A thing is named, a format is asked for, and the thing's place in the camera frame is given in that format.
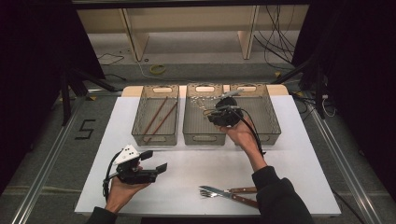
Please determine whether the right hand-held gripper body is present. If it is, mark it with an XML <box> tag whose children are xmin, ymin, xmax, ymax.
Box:
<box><xmin>216</xmin><ymin>89</ymin><xmax>246</xmax><ymax>128</ymax></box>

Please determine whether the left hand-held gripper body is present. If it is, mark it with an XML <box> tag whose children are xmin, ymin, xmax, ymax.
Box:
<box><xmin>106</xmin><ymin>144</ymin><xmax>158</xmax><ymax>185</ymax></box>

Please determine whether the clear spoon with tan handle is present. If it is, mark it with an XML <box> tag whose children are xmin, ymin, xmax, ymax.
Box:
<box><xmin>191</xmin><ymin>95</ymin><xmax>217</xmax><ymax>117</ymax></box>

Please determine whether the mesh bin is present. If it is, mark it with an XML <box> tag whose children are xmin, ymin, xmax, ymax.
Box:
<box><xmin>182</xmin><ymin>82</ymin><xmax>228</xmax><ymax>147</ymax></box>
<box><xmin>131</xmin><ymin>84</ymin><xmax>181</xmax><ymax>147</ymax></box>
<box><xmin>228</xmin><ymin>82</ymin><xmax>282</xmax><ymax>147</ymax></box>

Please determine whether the brown wooden chopstick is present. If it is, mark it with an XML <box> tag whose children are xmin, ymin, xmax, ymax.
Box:
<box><xmin>145</xmin><ymin>101</ymin><xmax>178</xmax><ymax>144</ymax></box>
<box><xmin>143</xmin><ymin>95</ymin><xmax>169</xmax><ymax>138</ymax></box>

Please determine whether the person's left hand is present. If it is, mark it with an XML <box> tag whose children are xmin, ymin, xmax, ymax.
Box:
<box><xmin>105</xmin><ymin>175</ymin><xmax>151</xmax><ymax>215</ymax></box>

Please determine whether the person's right hand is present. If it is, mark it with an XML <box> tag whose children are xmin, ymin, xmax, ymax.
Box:
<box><xmin>219</xmin><ymin>118</ymin><xmax>262</xmax><ymax>154</ymax></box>

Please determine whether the yellow tape roll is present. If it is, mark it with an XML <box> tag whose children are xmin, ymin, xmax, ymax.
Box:
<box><xmin>148</xmin><ymin>63</ymin><xmax>167</xmax><ymax>76</ymax></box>

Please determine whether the black metal stand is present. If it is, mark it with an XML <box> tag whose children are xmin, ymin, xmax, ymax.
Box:
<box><xmin>270</xmin><ymin>55</ymin><xmax>329</xmax><ymax>120</ymax></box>
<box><xmin>60</xmin><ymin>67</ymin><xmax>123</xmax><ymax>126</ymax></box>

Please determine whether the light wooden desk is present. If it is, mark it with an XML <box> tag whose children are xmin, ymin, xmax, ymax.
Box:
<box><xmin>76</xmin><ymin>4</ymin><xmax>311</xmax><ymax>62</ymax></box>

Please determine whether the dark curtain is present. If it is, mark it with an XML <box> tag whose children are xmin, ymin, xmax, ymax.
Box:
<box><xmin>291</xmin><ymin>0</ymin><xmax>396</xmax><ymax>188</ymax></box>
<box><xmin>0</xmin><ymin>0</ymin><xmax>106</xmax><ymax>194</ymax></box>

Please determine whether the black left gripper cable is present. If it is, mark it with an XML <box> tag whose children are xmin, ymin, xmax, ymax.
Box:
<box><xmin>102</xmin><ymin>150</ymin><xmax>123</xmax><ymax>201</ymax></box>

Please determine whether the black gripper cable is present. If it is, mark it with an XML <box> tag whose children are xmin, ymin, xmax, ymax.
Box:
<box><xmin>229</xmin><ymin>105</ymin><xmax>266</xmax><ymax>157</ymax></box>
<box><xmin>102</xmin><ymin>150</ymin><xmax>123</xmax><ymax>201</ymax></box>

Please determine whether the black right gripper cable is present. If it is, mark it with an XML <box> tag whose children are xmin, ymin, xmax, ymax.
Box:
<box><xmin>229</xmin><ymin>105</ymin><xmax>266</xmax><ymax>157</ymax></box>

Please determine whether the fork with wooden handle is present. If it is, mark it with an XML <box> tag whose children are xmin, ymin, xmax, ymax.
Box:
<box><xmin>199</xmin><ymin>186</ymin><xmax>259</xmax><ymax>199</ymax></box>

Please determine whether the white floor cable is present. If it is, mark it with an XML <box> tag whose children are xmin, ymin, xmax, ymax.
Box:
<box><xmin>134</xmin><ymin>58</ymin><xmax>158</xmax><ymax>81</ymax></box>

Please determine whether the aluminium floor rail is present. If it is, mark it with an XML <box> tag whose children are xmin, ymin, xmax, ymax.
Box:
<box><xmin>305</xmin><ymin>102</ymin><xmax>375</xmax><ymax>224</ymax></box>
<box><xmin>11</xmin><ymin>95</ymin><xmax>86</xmax><ymax>224</ymax></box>

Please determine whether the bundle of black floor cables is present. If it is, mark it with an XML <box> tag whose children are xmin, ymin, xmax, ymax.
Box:
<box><xmin>252</xmin><ymin>4</ymin><xmax>301</xmax><ymax>72</ymax></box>

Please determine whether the thin black floor cable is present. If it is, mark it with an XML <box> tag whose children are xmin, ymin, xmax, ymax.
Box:
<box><xmin>96</xmin><ymin>52</ymin><xmax>126</xmax><ymax>67</ymax></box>

